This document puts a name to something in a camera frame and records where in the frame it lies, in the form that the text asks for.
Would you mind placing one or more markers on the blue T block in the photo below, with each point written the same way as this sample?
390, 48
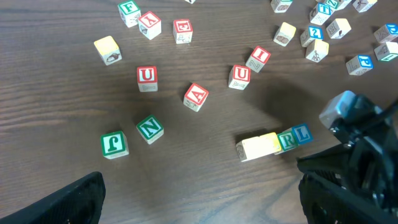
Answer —
320, 14

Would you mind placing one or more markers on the red U block left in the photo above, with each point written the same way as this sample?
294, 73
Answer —
147, 79

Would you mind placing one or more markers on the yellow hammer block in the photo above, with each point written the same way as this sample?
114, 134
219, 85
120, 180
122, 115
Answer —
338, 28

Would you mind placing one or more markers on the red I block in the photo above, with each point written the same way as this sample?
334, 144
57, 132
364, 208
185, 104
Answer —
258, 59

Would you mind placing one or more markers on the green R block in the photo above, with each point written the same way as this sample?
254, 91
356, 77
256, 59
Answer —
287, 141

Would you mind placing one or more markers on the blue 2 block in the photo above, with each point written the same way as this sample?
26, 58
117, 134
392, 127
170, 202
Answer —
310, 34

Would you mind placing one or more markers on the green F block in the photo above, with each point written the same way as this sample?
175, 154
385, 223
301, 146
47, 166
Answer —
129, 12

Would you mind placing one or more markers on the yellow acorn block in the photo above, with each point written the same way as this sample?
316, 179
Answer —
108, 50

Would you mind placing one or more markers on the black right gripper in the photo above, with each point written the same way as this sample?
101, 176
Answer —
365, 163

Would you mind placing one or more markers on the yellow O block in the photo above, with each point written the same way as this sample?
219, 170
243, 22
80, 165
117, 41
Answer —
270, 143

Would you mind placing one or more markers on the green N block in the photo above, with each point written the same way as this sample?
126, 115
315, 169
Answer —
150, 129

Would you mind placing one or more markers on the yellow S block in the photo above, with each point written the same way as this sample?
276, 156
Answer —
317, 50

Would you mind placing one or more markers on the blue D block right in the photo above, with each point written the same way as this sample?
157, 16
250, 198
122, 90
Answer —
386, 33

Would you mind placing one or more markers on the green 7 block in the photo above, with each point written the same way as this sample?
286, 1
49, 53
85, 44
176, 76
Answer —
386, 51

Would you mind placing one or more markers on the red Y block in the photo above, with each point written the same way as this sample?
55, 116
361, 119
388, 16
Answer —
150, 25

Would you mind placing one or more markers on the yellow C block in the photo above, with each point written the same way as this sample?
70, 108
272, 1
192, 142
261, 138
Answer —
252, 148

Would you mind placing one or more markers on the red u block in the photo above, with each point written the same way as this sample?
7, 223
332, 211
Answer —
147, 79
239, 77

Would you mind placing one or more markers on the green Z block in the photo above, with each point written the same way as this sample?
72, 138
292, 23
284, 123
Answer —
333, 4

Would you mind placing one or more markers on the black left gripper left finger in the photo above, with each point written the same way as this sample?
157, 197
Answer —
79, 202

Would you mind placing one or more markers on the yellow pineapple block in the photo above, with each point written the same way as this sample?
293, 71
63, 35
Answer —
284, 34

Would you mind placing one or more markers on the red U block right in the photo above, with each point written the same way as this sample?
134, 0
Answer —
239, 77

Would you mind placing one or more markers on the blue L block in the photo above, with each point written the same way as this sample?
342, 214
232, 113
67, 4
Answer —
302, 134

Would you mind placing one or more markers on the blue P block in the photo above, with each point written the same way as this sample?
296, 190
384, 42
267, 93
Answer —
359, 65

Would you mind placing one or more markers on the green B block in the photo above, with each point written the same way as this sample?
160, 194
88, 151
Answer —
280, 6

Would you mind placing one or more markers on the red E block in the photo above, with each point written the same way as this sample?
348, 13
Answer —
183, 31

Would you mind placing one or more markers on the red A block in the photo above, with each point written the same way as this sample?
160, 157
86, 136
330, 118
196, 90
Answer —
195, 97

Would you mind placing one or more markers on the green J block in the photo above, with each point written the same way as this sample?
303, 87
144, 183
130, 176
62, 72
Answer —
114, 145

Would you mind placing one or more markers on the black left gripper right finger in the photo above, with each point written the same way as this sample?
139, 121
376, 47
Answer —
323, 202

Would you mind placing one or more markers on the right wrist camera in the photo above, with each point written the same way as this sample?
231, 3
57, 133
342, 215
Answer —
336, 108

